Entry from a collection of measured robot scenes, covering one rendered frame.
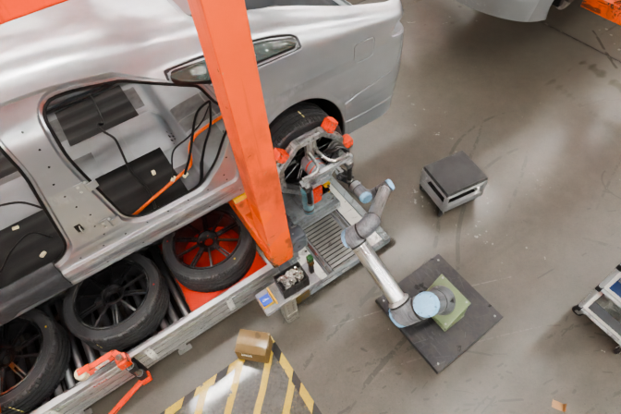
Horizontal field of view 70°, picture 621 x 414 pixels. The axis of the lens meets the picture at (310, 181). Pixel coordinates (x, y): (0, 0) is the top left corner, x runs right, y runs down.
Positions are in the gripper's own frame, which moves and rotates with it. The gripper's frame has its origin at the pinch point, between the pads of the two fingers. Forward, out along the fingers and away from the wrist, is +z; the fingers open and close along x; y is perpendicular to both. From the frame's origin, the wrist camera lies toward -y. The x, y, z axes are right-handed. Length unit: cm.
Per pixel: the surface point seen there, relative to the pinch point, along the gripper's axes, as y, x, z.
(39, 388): -155, -184, -17
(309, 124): -48, 25, 6
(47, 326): -148, -167, 15
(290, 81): -77, 45, 13
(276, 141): -63, 5, 9
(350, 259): 27, -55, -44
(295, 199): 9, -48, 20
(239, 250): -56, -75, -11
